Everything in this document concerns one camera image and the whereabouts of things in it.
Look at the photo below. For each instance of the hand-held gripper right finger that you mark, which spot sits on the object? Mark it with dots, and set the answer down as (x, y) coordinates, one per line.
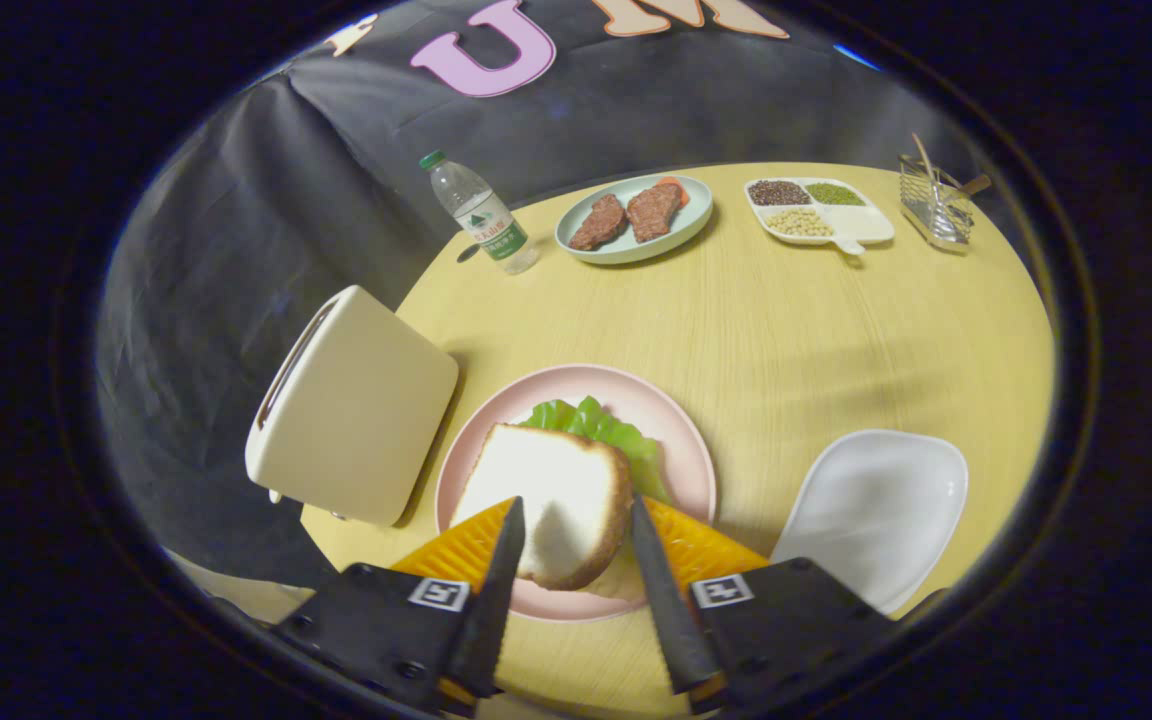
(666, 600)

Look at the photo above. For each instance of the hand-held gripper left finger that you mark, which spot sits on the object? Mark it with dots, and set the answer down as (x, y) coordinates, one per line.
(496, 600)

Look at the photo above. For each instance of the crusted white bread slice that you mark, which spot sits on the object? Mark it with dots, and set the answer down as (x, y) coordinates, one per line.
(556, 490)

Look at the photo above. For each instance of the green lettuce leaf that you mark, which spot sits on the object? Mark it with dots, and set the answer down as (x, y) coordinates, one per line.
(606, 430)

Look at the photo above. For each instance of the pink round plate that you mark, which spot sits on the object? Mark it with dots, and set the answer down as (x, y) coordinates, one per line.
(676, 440)

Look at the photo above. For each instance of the white plate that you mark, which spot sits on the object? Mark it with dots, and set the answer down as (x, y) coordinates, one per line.
(876, 510)

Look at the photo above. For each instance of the white toaster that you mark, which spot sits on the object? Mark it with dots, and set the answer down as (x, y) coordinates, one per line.
(356, 410)

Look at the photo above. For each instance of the person's beige jacket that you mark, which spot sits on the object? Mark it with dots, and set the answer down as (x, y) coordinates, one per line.
(246, 595)

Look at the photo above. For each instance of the clear water bottle green cap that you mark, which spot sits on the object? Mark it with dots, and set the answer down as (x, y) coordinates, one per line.
(486, 220)

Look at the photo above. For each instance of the brown meat piece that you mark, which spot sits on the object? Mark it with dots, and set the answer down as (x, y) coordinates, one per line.
(653, 213)
(598, 223)

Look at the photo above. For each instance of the pale green oval plate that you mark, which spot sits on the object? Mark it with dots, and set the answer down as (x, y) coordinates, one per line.
(696, 215)

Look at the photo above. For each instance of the pile of yellow beans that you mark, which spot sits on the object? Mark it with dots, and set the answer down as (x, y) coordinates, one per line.
(798, 222)

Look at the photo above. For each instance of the orange carrot slice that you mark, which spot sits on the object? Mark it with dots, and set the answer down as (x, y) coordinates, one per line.
(678, 188)

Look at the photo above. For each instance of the pile of dark beans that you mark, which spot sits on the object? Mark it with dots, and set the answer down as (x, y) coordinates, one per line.
(778, 193)

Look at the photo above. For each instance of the white divided dish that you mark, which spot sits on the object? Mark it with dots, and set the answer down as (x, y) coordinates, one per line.
(861, 225)

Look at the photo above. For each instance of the pile of green beans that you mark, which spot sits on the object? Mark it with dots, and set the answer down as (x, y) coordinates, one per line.
(834, 194)

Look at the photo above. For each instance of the clear utensil holder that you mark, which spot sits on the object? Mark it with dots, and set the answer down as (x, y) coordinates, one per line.
(931, 215)

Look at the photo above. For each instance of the black backdrop cloth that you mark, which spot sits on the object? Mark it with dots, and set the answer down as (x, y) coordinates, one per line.
(336, 150)

